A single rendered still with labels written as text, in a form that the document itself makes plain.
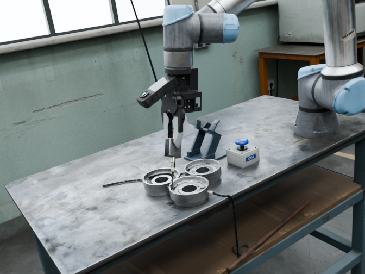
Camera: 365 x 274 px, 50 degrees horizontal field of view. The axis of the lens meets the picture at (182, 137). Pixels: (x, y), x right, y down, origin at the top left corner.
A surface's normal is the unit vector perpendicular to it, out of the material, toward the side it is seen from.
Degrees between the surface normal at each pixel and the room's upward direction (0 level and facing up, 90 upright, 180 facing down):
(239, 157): 90
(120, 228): 0
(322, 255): 0
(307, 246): 0
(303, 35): 90
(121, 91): 90
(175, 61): 85
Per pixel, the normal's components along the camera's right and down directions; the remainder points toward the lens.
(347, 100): 0.30, 0.42
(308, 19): -0.81, 0.30
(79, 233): -0.12, -0.93
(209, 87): 0.57, 0.22
